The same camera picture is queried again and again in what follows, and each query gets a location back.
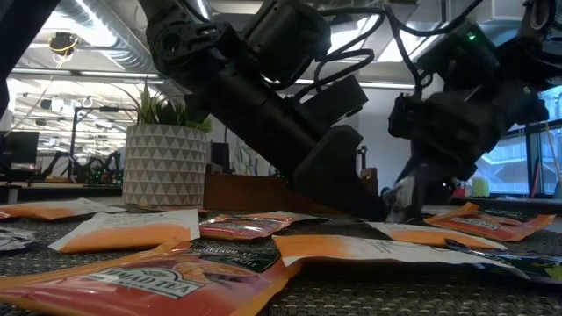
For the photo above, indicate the silver ventilation duct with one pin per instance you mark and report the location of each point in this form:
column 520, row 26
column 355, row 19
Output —
column 110, row 39

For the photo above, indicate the black background rig frame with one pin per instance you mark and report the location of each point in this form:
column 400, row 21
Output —
column 74, row 140

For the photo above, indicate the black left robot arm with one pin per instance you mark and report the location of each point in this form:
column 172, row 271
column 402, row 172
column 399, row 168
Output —
column 263, row 35

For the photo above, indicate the white triangle-patterned plant pot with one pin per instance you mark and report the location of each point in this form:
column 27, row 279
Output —
column 164, row 167

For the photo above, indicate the small black background object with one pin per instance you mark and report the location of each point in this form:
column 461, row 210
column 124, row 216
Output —
column 386, row 193

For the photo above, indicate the white orange Tazo tea packet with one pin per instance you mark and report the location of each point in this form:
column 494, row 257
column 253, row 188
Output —
column 351, row 248
column 298, row 217
column 52, row 210
column 430, row 237
column 131, row 232

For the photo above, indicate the brown wooden tea organizer box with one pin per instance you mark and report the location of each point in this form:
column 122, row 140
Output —
column 246, row 193

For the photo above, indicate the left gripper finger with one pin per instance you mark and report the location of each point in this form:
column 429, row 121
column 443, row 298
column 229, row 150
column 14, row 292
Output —
column 333, row 167

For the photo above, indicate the grey woven placemat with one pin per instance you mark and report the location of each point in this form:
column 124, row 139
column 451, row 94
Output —
column 395, row 298

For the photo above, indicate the background black robot arms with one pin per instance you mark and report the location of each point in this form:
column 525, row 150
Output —
column 94, row 169

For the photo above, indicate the long ceiling light bar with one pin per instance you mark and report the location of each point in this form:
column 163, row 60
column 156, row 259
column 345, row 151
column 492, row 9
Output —
column 110, row 74

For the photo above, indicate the small red container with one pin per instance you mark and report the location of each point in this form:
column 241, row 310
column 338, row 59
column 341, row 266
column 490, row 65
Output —
column 458, row 193

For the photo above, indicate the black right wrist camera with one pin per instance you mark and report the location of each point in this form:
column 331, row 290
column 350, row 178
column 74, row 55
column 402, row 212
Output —
column 456, row 57

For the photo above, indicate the dark computer monitor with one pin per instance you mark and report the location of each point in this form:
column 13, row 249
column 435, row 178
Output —
column 19, row 149

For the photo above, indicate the yellow-green cup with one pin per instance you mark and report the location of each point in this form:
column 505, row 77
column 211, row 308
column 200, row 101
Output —
column 480, row 188

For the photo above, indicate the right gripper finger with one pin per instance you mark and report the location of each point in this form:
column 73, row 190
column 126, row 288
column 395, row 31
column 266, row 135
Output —
column 426, row 193

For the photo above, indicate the green succulent plant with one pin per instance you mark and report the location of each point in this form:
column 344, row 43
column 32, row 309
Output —
column 162, row 112

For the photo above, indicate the black rectangular background panel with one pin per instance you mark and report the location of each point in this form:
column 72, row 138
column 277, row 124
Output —
column 219, row 158

